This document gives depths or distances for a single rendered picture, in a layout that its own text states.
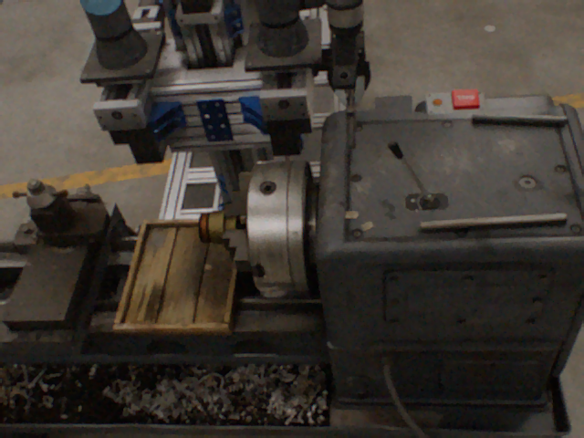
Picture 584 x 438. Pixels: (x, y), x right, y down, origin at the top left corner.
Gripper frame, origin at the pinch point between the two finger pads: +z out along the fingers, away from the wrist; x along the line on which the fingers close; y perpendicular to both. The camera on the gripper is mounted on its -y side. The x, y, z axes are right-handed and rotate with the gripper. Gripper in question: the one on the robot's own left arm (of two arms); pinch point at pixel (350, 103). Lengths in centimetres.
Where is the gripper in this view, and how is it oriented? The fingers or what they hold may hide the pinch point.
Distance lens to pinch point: 147.2
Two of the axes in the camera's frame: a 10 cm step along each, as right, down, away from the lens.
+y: 0.6, -7.6, 6.5
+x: -9.9, 0.3, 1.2
